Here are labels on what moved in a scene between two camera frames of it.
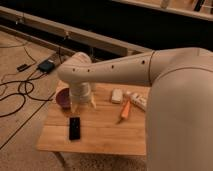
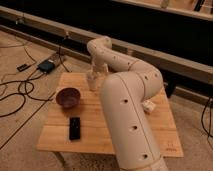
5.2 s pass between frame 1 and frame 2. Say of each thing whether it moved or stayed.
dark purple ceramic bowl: stayed
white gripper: moved
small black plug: stayed
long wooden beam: stayed
